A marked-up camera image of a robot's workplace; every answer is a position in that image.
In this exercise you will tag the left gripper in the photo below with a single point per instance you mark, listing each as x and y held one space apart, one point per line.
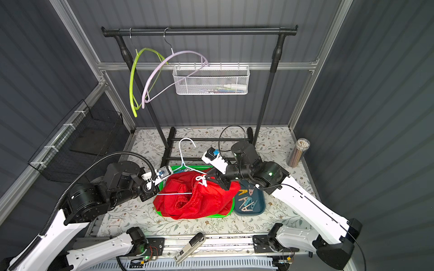
149 193

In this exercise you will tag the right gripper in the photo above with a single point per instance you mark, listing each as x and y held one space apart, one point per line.
221 176

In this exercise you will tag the yellow clothespin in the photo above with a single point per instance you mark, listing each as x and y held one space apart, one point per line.
242 192

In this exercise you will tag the beige clothespin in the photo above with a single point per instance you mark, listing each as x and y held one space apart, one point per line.
246 209

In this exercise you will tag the teal clothespin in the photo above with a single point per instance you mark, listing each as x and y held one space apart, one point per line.
251 205

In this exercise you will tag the red shorts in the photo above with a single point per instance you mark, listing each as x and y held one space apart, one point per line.
196 198

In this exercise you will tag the light blue wire hanger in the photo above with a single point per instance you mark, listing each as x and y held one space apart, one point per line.
201 178

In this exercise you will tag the green plastic hanger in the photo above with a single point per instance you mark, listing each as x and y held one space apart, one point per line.
135 106

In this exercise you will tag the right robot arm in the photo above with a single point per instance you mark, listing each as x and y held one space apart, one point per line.
332 237

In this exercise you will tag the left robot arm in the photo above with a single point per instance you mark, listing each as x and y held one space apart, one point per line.
76 208

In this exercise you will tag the dark teal tray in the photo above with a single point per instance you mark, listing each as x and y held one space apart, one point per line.
257 204

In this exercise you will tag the green plastic basket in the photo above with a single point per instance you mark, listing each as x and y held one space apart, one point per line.
227 211

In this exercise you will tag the silver black handheld device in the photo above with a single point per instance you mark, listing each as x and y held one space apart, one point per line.
190 247

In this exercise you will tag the clear tube of sticks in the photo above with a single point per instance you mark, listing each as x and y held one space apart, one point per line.
301 146

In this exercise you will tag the black clothes rack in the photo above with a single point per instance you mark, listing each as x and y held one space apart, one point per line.
168 142

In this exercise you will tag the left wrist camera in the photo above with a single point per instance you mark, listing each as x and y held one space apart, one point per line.
161 175

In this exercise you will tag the black wire wall basket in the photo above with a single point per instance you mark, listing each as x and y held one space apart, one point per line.
93 132

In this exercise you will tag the white wire wall basket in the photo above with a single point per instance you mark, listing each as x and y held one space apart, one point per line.
208 81

